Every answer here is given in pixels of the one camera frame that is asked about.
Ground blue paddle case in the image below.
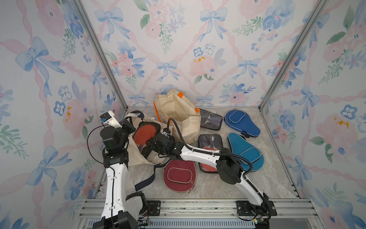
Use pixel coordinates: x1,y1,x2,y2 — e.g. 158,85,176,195
224,110,261,138

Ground teal paddle case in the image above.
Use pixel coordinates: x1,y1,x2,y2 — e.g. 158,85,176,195
227,133,265,172

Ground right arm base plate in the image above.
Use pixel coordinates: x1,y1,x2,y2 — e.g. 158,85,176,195
235,200,277,218

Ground aluminium corner post left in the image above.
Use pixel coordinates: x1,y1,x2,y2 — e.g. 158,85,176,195
71,0,128,111

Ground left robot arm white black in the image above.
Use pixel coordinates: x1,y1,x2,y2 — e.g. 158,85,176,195
92,113,147,229

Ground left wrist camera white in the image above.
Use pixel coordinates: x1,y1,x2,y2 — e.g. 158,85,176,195
100,110,122,128

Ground canvas bag orange handles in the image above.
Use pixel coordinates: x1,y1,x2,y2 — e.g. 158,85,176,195
154,89,201,144

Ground clear case red paddle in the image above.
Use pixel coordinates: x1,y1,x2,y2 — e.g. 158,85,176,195
132,122,161,153
198,134,223,174

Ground canvas bag navy handles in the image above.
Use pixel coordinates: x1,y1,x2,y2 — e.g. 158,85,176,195
125,110,169,191

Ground aluminium corner post right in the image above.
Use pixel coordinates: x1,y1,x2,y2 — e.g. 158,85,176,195
258,0,329,112

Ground red pouch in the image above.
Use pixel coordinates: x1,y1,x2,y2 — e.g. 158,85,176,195
163,160,196,193

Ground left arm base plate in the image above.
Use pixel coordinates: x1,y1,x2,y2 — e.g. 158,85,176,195
142,200,161,217

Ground black paddle case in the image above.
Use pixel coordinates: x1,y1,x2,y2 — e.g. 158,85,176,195
200,109,223,131

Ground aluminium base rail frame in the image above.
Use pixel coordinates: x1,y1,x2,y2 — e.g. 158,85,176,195
72,198,325,229

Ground aluminium corner post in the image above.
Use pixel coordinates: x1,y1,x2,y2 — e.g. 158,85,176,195
71,0,128,111
258,0,329,112

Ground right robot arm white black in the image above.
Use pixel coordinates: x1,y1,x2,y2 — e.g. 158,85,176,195
147,133,272,220

